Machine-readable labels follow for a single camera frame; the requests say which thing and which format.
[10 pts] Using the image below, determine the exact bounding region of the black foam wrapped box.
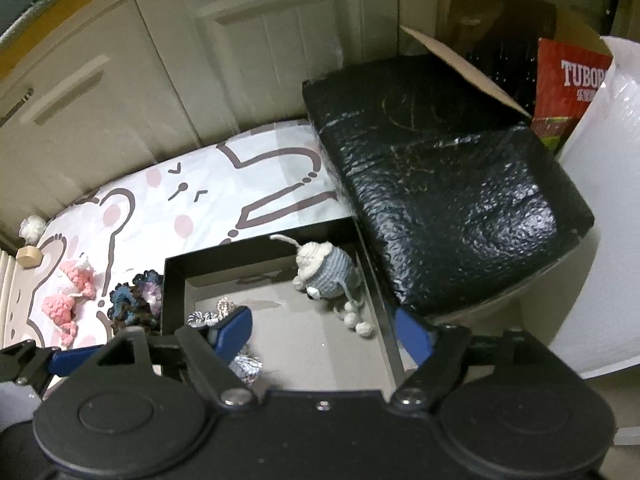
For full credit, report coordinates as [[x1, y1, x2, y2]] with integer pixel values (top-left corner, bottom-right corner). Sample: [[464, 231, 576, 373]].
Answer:
[[301, 54, 597, 319]]

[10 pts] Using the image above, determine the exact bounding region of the cream ribbed suitcase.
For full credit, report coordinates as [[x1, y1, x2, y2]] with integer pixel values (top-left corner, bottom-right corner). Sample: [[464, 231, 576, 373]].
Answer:
[[0, 249, 19, 350]]

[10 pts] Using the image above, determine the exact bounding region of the cream cabinet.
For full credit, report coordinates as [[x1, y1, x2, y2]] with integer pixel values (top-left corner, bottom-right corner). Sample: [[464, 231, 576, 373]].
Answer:
[[0, 0, 623, 256]]

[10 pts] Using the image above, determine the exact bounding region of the grey crochet mouse toy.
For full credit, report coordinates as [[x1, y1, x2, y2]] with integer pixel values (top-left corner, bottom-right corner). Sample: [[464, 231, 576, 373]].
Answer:
[[269, 233, 377, 339]]

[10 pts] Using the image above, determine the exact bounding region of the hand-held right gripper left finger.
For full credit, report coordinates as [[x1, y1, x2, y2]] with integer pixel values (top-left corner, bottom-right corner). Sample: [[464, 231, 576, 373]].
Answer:
[[95, 304, 258, 411]]

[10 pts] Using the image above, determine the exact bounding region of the dark blue crochet toy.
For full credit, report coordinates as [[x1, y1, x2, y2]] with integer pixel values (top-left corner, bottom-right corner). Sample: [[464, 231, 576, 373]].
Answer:
[[106, 269, 166, 337]]

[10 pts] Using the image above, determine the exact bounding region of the red printed carton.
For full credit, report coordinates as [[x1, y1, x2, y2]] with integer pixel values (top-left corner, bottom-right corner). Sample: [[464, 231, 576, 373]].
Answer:
[[529, 37, 614, 157]]

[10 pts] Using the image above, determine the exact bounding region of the white fluffy pompom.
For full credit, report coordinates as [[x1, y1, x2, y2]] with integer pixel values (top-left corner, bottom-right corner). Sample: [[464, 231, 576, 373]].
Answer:
[[19, 215, 47, 242]]

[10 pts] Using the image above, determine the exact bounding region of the pink crochet toy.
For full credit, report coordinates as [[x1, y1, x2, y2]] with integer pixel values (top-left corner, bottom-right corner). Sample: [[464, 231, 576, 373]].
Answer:
[[41, 256, 97, 352]]

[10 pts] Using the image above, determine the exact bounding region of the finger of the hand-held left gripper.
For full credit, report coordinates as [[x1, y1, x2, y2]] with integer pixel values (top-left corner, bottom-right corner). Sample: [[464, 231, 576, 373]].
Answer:
[[0, 340, 108, 397]]

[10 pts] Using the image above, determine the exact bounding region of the grey white rope knot toy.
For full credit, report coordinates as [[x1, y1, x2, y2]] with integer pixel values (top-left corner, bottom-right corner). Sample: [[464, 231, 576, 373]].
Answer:
[[187, 297, 264, 387]]

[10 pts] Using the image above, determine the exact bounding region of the brown cardboard box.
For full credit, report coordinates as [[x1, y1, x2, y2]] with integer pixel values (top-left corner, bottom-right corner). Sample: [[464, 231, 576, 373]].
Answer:
[[398, 25, 534, 122]]

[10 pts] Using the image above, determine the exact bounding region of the cartoon bear printed mat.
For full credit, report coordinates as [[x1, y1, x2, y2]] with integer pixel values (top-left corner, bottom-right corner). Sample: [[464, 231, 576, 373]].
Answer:
[[12, 119, 362, 357]]

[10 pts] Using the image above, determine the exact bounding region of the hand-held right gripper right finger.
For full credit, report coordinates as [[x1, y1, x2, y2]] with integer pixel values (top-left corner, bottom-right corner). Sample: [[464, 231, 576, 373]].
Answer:
[[390, 306, 551, 409]]

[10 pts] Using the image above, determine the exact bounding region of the grey countertop with wood edge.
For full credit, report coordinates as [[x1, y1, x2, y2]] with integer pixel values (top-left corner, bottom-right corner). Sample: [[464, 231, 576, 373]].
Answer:
[[0, 0, 201, 53]]

